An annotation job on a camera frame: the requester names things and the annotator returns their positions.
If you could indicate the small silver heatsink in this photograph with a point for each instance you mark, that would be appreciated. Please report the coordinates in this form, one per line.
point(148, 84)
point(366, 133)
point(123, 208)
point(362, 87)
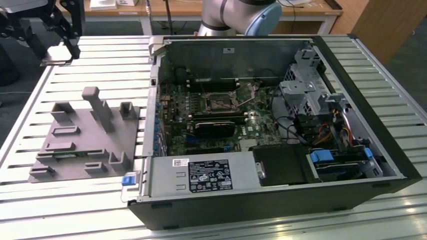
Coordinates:
point(249, 145)

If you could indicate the grey plastic parts rack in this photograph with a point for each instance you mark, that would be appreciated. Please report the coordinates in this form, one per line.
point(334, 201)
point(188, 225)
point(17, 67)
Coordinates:
point(89, 140)

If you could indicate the silver metal drive cage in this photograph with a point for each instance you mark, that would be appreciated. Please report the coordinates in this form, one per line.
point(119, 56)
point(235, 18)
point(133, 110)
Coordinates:
point(296, 87)

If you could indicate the hard disk in blue carrier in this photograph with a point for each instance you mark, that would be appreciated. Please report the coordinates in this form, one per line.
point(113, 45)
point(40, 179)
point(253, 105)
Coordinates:
point(322, 156)

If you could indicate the black graphics card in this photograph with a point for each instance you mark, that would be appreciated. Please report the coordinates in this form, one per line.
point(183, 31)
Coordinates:
point(215, 130)

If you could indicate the black open PC case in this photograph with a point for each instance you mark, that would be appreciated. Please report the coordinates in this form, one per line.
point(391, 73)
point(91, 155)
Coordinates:
point(267, 212)

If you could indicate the green motherboard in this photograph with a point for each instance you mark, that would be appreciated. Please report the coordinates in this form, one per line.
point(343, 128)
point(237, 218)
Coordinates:
point(260, 127)

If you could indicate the blue case latch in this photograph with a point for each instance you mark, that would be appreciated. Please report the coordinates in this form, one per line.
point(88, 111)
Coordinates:
point(128, 181)

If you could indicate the blue plastic clip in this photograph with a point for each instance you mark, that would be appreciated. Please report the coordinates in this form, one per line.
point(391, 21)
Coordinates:
point(367, 153)

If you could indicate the black plastic shroud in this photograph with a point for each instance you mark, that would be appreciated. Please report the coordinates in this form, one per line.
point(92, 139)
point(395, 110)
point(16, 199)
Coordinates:
point(283, 165)

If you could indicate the wooden desk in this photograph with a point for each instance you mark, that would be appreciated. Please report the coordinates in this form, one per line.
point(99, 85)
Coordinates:
point(300, 11)

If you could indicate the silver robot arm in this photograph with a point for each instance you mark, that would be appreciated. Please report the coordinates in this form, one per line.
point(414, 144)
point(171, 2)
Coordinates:
point(220, 12)

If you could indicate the CPU socket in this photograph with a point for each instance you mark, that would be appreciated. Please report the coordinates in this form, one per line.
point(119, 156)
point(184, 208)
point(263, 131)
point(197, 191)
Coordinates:
point(220, 102)

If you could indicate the wooden cabinet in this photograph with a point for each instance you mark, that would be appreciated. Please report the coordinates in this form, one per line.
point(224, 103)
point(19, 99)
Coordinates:
point(394, 27)

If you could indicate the grey power supply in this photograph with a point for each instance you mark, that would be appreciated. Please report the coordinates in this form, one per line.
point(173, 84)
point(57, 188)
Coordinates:
point(167, 180)

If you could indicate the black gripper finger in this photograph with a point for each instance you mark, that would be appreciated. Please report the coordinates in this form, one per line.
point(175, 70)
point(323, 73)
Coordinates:
point(31, 37)
point(73, 25)

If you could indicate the white box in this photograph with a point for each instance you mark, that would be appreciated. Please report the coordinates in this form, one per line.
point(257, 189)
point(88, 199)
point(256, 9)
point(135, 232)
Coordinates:
point(103, 4)

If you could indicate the silver square CPU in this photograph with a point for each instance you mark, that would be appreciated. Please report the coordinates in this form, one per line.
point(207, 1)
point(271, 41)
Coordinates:
point(57, 54)

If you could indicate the black RAM slot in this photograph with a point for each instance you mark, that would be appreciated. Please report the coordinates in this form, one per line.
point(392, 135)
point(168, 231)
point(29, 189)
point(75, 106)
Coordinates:
point(216, 115)
point(217, 120)

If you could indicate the green RAM stick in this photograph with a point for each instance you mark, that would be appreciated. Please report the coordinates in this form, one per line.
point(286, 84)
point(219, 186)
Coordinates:
point(68, 155)

